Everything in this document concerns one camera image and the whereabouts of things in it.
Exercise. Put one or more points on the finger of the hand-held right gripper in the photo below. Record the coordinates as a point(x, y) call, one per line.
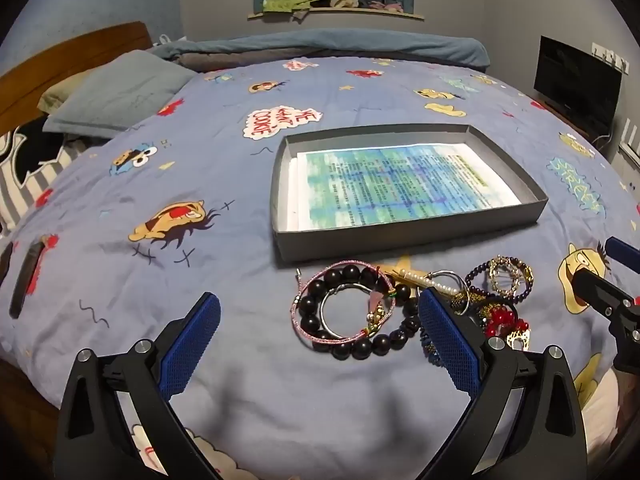
point(597, 287)
point(620, 251)

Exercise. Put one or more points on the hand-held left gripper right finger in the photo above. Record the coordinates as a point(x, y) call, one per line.
point(447, 345)

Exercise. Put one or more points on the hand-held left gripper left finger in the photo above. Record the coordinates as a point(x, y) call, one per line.
point(192, 345)

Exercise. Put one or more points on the grey cardboard tray box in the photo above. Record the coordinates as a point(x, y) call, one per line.
point(400, 240)

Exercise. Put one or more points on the silver bangle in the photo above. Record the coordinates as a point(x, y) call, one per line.
point(322, 312)

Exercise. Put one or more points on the pearl bar hair clip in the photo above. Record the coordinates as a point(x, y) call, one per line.
point(440, 285)

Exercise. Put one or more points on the gold pendant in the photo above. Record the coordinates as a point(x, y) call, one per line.
point(520, 340)

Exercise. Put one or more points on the white cloth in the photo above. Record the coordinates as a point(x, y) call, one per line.
point(602, 405)

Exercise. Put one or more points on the blue cartoon printed blanket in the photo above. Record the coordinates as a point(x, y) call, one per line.
point(200, 260)

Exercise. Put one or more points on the white router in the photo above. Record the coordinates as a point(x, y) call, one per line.
point(631, 145)

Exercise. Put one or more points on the wooden monitor desk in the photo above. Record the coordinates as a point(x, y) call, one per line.
point(575, 122)

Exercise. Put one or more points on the blue green printed paper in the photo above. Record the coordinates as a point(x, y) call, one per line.
point(390, 185)

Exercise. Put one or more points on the black monitor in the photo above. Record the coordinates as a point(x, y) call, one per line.
point(575, 82)

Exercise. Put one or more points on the black remote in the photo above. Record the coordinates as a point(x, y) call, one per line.
point(25, 280)

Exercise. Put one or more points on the black white striped pillow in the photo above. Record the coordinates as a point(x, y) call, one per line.
point(30, 160)

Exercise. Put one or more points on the blue grey pillow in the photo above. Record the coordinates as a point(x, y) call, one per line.
point(115, 95)

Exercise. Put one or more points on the olive pillow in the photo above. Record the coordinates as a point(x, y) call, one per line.
point(60, 95)

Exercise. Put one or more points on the folded grey blanket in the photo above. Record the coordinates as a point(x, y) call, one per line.
point(210, 61)

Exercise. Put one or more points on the wooden headboard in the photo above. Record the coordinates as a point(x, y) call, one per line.
point(50, 55)

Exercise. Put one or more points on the folded blue blanket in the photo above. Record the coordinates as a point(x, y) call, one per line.
point(325, 42)

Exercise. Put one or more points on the pink cloth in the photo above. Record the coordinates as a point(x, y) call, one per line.
point(385, 6)

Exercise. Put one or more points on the wooden window shelf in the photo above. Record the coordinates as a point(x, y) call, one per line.
point(335, 14)

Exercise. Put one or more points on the green cloth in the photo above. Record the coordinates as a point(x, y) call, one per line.
point(292, 1)

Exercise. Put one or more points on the white wall hook rack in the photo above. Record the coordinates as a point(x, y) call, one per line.
point(610, 55)

